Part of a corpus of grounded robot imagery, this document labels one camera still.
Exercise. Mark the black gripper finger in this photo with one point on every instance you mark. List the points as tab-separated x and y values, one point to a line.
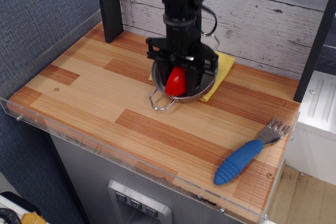
164	69
193	78

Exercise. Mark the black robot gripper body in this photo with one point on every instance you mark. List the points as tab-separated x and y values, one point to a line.
182	47

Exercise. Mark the small stainless steel pot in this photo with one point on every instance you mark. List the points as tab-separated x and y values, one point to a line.
161	102

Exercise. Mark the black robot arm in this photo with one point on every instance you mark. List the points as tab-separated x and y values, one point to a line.
183	11

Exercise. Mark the yellow cloth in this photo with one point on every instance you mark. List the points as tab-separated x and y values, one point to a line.
223	69

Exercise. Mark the grey toy fridge cabinet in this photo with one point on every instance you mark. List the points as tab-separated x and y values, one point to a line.
90	174

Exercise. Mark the silver dispenser button panel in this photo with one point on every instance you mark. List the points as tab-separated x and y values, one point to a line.
132	206

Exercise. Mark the yellow tape piece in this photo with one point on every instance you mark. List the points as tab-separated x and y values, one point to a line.
32	218

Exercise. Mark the black left post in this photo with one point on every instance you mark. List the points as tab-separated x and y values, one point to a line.
111	19

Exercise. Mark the black post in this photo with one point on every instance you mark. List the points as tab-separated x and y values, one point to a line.
111	19
316	48

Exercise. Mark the blue-handled metal fork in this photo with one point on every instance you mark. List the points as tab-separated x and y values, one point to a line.
234	164

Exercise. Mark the black right post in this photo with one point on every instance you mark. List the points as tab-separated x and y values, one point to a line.
316	48

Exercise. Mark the clear acrylic guard rail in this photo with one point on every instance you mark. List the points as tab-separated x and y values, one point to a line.
96	95

